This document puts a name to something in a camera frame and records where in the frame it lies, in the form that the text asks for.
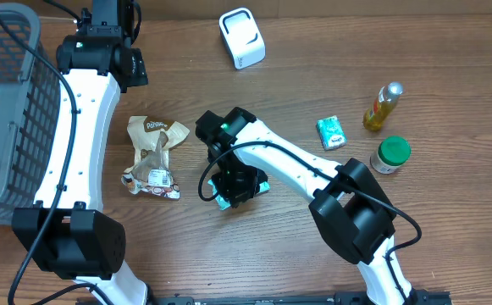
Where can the green lid white jar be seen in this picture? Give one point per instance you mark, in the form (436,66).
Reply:
(390,155)

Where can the white barcode scanner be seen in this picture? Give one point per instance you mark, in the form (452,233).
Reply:
(242,37)

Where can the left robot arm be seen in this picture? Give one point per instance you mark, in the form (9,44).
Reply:
(65,230)

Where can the brown snack package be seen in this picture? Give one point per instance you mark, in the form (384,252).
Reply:
(152,140)

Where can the teal white small packet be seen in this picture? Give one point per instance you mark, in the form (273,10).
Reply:
(331,133)

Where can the grey plastic shopping basket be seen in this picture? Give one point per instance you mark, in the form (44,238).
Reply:
(29,105)

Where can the teal white large packet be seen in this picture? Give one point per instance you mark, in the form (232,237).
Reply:
(224,204)

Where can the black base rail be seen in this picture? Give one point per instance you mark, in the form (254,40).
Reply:
(339,298)

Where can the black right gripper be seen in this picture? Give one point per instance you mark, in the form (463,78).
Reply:
(237,193)

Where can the yellow bottle with silver cap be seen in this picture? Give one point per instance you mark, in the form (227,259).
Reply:
(383,105)

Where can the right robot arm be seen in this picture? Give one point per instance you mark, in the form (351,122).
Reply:
(351,211)

